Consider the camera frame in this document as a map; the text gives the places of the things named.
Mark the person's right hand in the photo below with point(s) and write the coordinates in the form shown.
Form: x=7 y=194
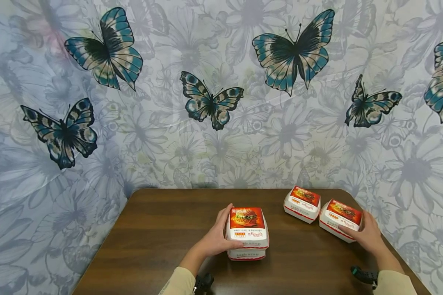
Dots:
x=369 y=237

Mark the person's left hand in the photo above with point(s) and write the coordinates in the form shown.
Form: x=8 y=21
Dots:
x=214 y=241

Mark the person's right index finger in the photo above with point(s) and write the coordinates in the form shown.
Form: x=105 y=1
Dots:
x=366 y=220

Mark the person's left index finger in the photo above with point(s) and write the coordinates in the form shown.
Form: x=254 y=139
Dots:
x=225 y=217

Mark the person's left thumb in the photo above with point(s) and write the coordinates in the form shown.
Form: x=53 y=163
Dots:
x=233 y=245

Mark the person's right thumb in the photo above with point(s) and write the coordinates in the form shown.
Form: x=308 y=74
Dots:
x=347 y=232

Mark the white red burger box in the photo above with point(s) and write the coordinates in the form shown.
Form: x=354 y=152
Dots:
x=302 y=204
x=246 y=254
x=341 y=219
x=248 y=229

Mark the person's left forearm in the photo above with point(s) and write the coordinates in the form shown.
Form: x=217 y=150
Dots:
x=186 y=274

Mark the person's right forearm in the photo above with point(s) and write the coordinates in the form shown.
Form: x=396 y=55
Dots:
x=393 y=278

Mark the black wrist band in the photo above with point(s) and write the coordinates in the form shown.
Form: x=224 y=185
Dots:
x=365 y=275
x=203 y=282

